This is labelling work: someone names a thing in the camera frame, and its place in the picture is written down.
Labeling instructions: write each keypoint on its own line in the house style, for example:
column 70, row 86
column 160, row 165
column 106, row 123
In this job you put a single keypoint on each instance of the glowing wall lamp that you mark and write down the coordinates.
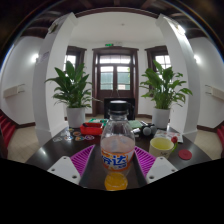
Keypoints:
column 197, row 59
column 35, row 58

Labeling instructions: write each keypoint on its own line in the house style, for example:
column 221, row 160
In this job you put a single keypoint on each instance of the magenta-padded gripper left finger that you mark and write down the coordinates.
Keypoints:
column 63, row 168

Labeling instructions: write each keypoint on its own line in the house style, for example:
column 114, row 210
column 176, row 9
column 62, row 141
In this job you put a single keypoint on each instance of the potted plant in white pot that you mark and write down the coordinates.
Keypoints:
column 76, row 117
column 161, row 117

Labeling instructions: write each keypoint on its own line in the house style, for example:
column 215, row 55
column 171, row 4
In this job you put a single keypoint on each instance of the green and white box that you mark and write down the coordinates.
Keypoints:
column 96, row 121

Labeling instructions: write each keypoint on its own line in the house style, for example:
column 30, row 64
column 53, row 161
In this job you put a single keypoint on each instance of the printed white paper leaflet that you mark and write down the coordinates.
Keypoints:
column 166, row 134

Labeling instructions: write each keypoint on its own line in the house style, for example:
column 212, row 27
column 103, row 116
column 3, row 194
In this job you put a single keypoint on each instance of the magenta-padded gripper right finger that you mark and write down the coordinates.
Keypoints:
column 160, row 168

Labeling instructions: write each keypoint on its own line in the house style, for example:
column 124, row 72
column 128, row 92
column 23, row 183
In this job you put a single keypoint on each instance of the green exit sign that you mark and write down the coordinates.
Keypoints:
column 109, row 45

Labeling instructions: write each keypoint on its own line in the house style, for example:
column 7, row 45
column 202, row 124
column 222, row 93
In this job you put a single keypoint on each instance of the flat round red coaster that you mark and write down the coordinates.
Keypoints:
column 185, row 154

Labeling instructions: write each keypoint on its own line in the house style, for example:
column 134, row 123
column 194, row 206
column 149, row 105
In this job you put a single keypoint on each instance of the black chair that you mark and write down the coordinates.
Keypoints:
column 106, row 110

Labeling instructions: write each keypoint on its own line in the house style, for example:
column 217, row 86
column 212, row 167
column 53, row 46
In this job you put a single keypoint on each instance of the red carpeted staircase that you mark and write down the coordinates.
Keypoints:
column 7, row 128
column 221, row 136

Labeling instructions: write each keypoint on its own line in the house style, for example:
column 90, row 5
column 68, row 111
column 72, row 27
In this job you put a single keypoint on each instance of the clear orange drink bottle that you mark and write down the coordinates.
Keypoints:
column 117, row 146

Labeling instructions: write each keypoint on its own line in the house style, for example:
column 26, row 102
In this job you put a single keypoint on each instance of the dark wooden double door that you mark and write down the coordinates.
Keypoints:
column 115, row 78

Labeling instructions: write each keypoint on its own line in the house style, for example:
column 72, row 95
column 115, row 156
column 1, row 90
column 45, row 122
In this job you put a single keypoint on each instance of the white wall heater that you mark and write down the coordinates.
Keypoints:
column 14, row 90
column 215, row 92

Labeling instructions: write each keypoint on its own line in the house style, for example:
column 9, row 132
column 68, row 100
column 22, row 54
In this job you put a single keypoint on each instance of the grey-headed microphone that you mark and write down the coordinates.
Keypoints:
column 153, row 128
column 147, row 131

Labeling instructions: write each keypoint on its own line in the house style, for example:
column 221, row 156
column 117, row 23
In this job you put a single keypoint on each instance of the red box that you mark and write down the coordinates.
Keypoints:
column 90, row 130

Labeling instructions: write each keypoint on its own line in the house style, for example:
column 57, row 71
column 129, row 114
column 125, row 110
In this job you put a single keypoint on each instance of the dark-framed window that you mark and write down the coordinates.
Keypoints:
column 163, row 60
column 71, row 58

